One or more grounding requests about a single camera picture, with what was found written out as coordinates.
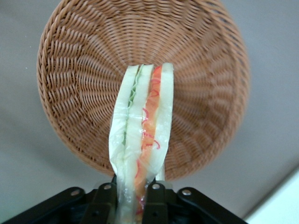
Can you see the round brown wicker basket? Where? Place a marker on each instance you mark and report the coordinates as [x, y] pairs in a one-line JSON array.
[[93, 70]]

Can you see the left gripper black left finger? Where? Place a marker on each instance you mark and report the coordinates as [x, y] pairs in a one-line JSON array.
[[102, 203]]

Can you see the triangle sandwich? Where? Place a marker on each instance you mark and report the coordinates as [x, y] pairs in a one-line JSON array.
[[144, 116]]

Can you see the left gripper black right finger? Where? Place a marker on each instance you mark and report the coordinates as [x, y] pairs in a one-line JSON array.
[[156, 203]]

